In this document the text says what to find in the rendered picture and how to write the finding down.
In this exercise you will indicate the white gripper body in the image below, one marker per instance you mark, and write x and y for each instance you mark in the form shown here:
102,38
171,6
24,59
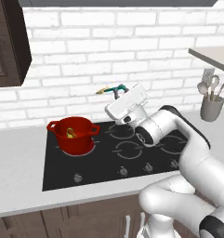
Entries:
128,101

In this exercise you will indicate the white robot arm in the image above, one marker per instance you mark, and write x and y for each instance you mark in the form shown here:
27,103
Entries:
195,173

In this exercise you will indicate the orange carrot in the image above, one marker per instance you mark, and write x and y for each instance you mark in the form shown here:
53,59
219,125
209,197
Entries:
72,134

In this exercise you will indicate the red pot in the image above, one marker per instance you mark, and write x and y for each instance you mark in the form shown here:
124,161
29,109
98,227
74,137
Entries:
73,138

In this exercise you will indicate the black hob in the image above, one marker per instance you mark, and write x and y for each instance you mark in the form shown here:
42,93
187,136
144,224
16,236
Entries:
101,161

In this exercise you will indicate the grey hob knob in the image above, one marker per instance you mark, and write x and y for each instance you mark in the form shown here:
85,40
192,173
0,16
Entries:
123,170
174,163
77,177
148,167

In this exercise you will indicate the grey flat turner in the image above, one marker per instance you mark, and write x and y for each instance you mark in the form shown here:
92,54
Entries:
208,74

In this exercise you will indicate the grey utensil holder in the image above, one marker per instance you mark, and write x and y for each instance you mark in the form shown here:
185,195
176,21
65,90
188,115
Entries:
211,109

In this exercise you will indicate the grey slotted spoon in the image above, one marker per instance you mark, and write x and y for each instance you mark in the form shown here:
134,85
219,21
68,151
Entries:
214,83

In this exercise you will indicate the dark brown cupboard door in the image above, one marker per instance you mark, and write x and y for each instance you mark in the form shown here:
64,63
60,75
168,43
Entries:
26,224
101,217

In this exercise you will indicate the pale wall shelf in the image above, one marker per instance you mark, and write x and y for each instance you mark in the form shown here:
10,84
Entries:
214,57

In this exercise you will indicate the dark brown wall cupboard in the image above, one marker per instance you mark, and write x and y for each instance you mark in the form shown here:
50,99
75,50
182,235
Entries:
9,43

